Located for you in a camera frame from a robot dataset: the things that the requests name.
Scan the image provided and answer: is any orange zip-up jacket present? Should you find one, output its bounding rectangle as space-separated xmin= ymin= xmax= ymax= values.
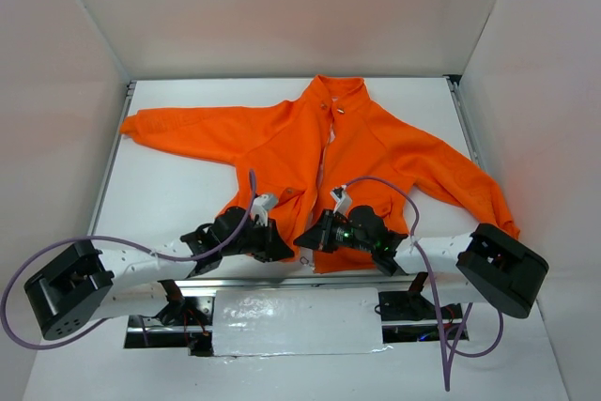
xmin=117 ymin=71 xmax=522 ymax=275

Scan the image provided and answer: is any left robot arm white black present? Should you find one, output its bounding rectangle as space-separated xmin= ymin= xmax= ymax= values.
xmin=24 ymin=207 xmax=294 ymax=341

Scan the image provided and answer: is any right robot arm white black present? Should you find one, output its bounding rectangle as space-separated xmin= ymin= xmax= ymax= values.
xmin=294 ymin=206 xmax=549 ymax=319

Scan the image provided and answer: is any white foil-wrapped block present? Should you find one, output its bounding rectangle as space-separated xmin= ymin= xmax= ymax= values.
xmin=212 ymin=287 xmax=385 ymax=357

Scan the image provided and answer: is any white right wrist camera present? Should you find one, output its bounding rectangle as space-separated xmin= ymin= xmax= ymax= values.
xmin=330 ymin=185 xmax=352 ymax=215

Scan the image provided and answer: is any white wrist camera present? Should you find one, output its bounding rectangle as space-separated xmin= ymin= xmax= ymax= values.
xmin=330 ymin=185 xmax=352 ymax=215
xmin=250 ymin=193 xmax=278 ymax=226

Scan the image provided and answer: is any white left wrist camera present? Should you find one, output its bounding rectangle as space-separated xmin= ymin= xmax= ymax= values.
xmin=250 ymin=193 xmax=278 ymax=226

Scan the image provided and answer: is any aluminium frame rail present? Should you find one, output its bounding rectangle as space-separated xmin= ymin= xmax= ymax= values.
xmin=92 ymin=77 xmax=473 ymax=286

